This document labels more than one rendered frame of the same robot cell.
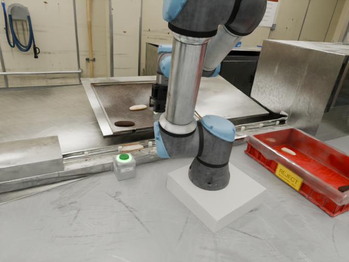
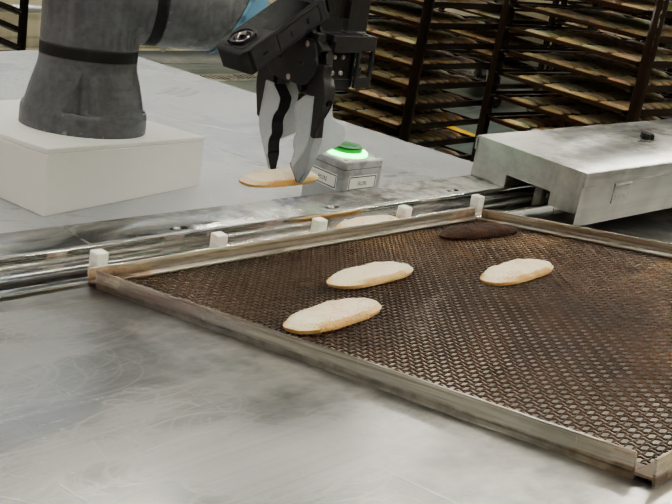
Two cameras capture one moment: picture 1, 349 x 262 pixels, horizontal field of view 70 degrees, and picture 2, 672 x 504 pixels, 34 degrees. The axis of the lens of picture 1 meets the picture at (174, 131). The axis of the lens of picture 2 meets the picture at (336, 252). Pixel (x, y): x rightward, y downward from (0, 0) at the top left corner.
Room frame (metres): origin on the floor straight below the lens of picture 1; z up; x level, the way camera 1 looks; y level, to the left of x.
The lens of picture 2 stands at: (2.08, -0.21, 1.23)
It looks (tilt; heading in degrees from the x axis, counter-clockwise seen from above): 19 degrees down; 163
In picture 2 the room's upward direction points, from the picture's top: 10 degrees clockwise
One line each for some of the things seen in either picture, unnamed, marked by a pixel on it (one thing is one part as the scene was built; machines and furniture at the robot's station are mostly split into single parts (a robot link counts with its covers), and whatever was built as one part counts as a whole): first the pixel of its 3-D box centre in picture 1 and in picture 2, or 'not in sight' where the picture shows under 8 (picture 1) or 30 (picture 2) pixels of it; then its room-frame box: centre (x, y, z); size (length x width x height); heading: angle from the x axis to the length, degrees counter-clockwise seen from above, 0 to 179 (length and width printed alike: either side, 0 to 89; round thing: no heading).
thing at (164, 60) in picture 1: (174, 65); not in sight; (0.93, 0.02, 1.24); 0.11 x 0.11 x 0.08; 12
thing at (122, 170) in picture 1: (123, 169); (340, 194); (0.81, 0.18, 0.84); 0.08 x 0.08 x 0.11; 30
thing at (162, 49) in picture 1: (166, 60); not in sight; (1.03, 0.06, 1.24); 0.09 x 0.08 x 0.11; 12
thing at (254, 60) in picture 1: (214, 78); not in sight; (3.85, -0.53, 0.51); 1.93 x 1.05 x 1.02; 120
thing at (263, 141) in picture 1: (308, 161); not in sight; (0.95, -0.60, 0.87); 0.49 x 0.34 x 0.10; 30
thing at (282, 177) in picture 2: not in sight; (279, 175); (1.04, 0.04, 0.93); 0.10 x 0.04 x 0.01; 120
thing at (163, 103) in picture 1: (162, 97); (323, 27); (1.03, 0.07, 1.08); 0.09 x 0.08 x 0.12; 120
